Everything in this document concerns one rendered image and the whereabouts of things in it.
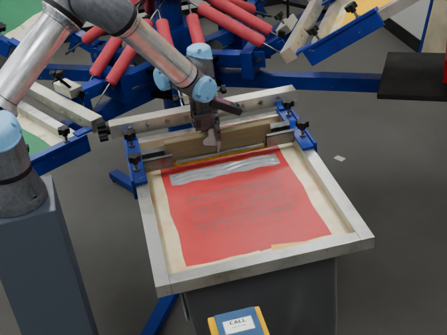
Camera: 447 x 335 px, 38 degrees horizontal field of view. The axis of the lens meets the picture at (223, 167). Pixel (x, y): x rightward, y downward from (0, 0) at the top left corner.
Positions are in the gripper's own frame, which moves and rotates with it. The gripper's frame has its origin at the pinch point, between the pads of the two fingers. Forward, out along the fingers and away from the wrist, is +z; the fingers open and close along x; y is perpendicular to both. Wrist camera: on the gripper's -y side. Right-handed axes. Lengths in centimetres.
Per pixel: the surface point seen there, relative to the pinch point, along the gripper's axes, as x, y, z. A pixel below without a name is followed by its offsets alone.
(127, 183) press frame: -141, 35, 95
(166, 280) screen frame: 58, 26, 2
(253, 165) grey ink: 9.2, -9.1, 4.7
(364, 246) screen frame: 60, -26, 4
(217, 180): 12.6, 3.7, 5.3
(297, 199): 31.8, -16.6, 5.3
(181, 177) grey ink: 7.1, 14.2, 4.8
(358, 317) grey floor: -5, -51, 101
